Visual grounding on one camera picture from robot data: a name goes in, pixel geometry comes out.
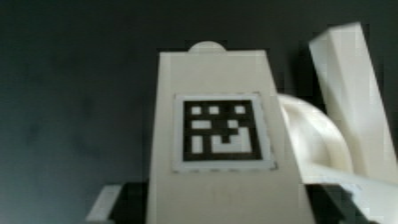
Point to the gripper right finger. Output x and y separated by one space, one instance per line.
354 205

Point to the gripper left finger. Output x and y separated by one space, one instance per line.
119 204

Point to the white stool leg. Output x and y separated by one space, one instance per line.
352 99
224 178

